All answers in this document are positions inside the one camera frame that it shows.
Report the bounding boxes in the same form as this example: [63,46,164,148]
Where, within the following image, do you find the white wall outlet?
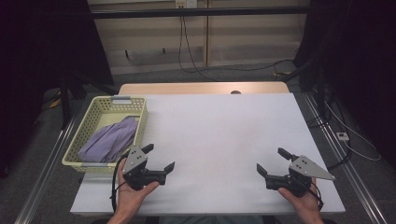
[175,0,198,9]

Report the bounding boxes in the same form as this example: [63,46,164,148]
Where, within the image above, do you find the metal floor rail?
[302,92,389,224]
[13,116,79,224]

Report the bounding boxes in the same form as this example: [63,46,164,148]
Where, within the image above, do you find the pale yellow perforated plastic basket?
[61,95,149,175]

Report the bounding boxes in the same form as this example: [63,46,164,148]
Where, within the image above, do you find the person's left hand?
[116,158,161,217]

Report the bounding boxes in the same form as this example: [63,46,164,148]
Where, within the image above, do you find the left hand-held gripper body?
[122,145,159,191]

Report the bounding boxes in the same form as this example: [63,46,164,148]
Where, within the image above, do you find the white floor cable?
[323,100,383,162]

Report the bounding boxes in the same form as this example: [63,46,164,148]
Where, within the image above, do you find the purple pants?
[77,116,140,163]

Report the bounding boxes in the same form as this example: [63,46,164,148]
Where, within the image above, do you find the white table mat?
[70,92,347,217]

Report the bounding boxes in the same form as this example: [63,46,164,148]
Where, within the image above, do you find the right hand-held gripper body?
[276,155,337,198]

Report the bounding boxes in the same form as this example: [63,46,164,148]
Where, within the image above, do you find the black tripod stand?
[59,69,120,130]

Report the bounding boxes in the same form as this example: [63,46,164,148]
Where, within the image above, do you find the black thick floor cable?
[305,91,353,171]

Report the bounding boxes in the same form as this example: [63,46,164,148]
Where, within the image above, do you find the black hanging cable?
[177,7,219,82]

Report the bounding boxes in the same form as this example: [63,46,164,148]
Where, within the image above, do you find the black curtain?
[0,0,115,176]
[292,0,396,162]

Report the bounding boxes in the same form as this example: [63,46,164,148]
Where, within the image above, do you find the light wooden table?
[118,81,290,95]

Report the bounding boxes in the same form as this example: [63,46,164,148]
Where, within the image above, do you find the black horizontal metal bar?
[89,6,313,20]

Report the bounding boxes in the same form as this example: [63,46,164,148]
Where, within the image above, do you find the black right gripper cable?
[309,181,325,211]

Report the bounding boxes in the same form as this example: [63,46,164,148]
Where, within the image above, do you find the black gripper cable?
[109,148,132,213]
[309,181,325,211]

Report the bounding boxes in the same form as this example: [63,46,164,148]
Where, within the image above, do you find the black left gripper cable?
[109,148,132,213]

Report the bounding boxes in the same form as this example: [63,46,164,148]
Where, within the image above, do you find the person's right hand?
[277,177,324,219]

